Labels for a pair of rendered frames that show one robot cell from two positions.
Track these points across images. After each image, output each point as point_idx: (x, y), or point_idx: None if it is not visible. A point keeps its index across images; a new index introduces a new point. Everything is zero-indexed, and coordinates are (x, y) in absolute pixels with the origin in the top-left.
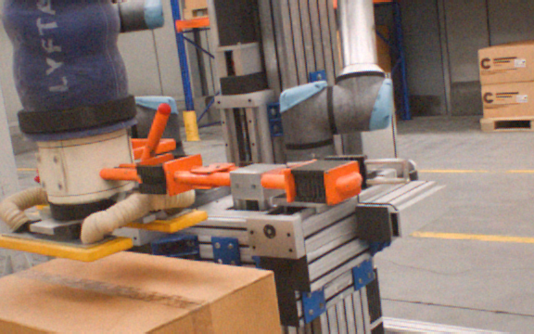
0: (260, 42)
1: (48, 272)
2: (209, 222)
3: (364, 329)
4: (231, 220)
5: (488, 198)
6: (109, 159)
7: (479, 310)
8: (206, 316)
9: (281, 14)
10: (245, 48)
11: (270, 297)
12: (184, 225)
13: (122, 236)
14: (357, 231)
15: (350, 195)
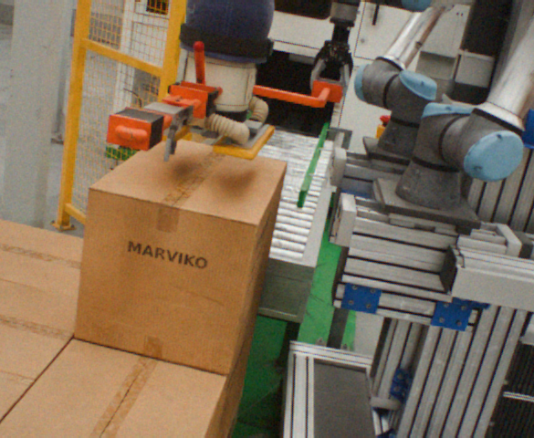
0: (497, 58)
1: (225, 156)
2: (376, 195)
3: (490, 386)
4: (380, 201)
5: None
6: (209, 78)
7: None
8: (172, 215)
9: (513, 36)
10: (471, 57)
11: (246, 242)
12: (225, 152)
13: (330, 172)
14: (441, 268)
15: (132, 146)
